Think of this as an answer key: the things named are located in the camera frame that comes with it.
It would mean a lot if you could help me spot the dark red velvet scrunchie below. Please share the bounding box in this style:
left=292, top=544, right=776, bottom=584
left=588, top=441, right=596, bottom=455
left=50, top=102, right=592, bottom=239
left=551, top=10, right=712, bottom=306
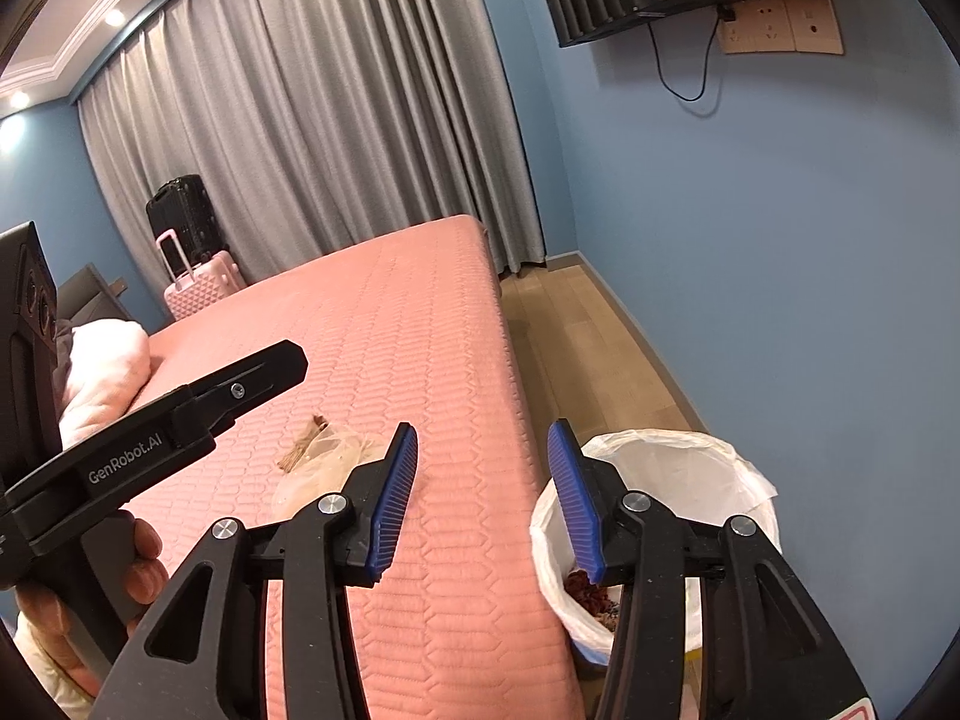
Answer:
left=565, top=571, right=620, bottom=632

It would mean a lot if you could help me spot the beige tulle pearl fabric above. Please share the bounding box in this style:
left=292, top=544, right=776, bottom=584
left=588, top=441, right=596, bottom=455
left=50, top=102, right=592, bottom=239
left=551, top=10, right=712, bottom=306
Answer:
left=270, top=416, right=389, bottom=520

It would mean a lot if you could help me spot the person left hand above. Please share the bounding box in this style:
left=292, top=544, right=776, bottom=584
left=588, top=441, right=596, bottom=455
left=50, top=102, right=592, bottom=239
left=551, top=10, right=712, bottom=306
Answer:
left=14, top=511, right=169, bottom=697

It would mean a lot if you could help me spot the pink pillow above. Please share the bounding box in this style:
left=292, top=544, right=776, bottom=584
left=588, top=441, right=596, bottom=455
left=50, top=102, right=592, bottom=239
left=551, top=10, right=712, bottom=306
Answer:
left=59, top=319, right=151, bottom=449

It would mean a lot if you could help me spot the dark headboard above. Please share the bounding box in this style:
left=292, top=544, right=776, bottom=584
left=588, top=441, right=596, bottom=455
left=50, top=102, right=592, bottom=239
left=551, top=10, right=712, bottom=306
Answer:
left=57, top=263, right=133, bottom=325

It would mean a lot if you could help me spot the tan ribbed sock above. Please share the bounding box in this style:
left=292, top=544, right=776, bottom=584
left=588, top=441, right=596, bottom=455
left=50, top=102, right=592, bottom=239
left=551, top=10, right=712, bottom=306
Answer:
left=277, top=415, right=329, bottom=473

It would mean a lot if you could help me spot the pink suitcase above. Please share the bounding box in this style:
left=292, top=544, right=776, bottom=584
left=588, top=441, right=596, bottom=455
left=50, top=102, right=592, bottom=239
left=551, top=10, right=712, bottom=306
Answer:
left=155, top=229, right=247, bottom=320

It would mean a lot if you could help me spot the black suitcase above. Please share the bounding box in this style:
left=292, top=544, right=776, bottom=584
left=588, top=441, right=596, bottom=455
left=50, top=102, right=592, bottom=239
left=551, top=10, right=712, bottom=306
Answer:
left=145, top=174, right=229, bottom=265

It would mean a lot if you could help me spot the pink quilted bed mattress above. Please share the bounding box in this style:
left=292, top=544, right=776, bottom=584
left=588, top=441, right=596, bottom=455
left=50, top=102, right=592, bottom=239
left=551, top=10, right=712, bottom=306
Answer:
left=132, top=216, right=584, bottom=718

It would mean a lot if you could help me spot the grey curtain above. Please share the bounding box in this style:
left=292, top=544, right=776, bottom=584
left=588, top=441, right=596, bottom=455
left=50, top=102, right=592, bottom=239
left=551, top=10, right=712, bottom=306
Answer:
left=78, top=0, right=545, bottom=291

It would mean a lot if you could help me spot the black power cable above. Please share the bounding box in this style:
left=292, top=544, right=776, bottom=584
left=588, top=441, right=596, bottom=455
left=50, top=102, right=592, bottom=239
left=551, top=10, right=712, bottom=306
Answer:
left=646, top=5, right=737, bottom=104

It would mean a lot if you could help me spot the wooden wall socket panel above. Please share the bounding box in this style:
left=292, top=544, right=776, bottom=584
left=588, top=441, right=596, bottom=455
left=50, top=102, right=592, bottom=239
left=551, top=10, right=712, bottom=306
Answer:
left=719, top=0, right=844, bottom=55

